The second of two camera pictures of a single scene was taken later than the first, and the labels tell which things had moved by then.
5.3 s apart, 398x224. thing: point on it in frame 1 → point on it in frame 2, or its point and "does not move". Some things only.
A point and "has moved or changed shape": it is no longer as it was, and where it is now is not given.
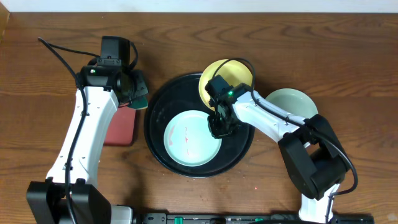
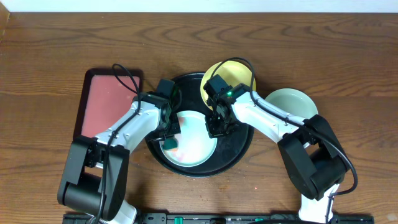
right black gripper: (217, 132) does not move
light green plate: (188, 140) does not move
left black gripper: (138, 88) → (170, 131)
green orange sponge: (139, 102) has moved or changed shape
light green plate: (293, 101) does not move
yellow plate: (234, 71) does not move
